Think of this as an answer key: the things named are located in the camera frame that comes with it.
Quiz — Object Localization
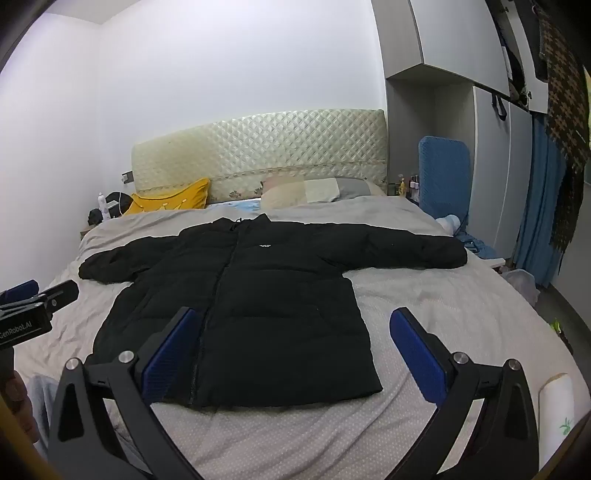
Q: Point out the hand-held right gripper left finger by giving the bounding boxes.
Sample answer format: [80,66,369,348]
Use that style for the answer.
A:
[47,307,205,480]

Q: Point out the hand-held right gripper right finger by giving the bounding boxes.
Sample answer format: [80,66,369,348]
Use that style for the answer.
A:
[387,308,540,480]

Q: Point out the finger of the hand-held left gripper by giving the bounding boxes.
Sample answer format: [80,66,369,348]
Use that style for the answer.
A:
[39,280,80,311]
[0,280,40,306]

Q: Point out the black puffer jacket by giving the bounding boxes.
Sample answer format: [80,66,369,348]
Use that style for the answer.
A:
[78,213,468,409]

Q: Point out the blue clothes pile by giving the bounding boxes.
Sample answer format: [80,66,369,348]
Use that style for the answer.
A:
[456,231,502,260]

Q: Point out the black hanging clothes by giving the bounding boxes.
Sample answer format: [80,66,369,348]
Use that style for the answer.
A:
[485,0,551,101]

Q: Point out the person's left hand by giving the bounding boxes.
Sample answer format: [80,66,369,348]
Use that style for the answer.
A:
[0,364,40,450]

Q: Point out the bed with grey sheet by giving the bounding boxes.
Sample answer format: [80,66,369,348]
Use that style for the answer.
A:
[14,196,583,480]

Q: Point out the black and white bedside device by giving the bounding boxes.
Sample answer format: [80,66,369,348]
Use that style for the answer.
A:
[105,192,135,217]

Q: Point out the yellow pillow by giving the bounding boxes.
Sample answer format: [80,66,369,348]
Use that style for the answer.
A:
[121,178,212,217]

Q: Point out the white bolster with green print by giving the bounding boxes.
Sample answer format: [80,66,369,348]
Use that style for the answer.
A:
[538,373,579,445]

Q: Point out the light blue patterned sheet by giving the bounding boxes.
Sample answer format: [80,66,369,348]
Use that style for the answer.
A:
[209,198,265,212]

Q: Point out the blue upright cushion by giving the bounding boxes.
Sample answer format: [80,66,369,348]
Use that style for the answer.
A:
[418,135,472,232]

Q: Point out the blue curtain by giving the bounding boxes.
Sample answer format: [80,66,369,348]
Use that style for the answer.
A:
[512,111,570,290]

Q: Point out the patchwork pillow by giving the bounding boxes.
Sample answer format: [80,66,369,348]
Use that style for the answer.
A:
[261,175,386,212]

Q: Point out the cream quilted headboard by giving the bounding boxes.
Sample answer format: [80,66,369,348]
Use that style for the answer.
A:
[130,109,387,205]

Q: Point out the brown houndstooth scarf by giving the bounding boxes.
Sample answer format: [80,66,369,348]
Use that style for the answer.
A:
[537,4,591,267]

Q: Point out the grey wardrobe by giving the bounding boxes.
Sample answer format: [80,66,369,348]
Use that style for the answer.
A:
[372,0,550,273]

